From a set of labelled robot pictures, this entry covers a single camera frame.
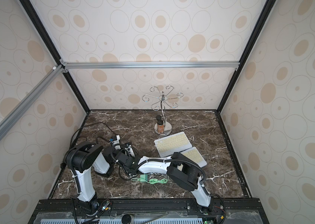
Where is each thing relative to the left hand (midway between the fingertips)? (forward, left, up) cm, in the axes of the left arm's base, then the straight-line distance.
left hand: (135, 143), depth 93 cm
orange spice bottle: (+11, -17, +4) cm, 21 cm away
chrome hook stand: (+17, -22, -2) cm, 28 cm away
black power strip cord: (+8, +30, -6) cm, 31 cm away
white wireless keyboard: (0, -21, -5) cm, 22 cm away
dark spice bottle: (+18, -15, +7) cm, 24 cm away
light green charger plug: (-21, -7, -3) cm, 22 cm away
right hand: (-9, +1, -2) cm, 9 cm away
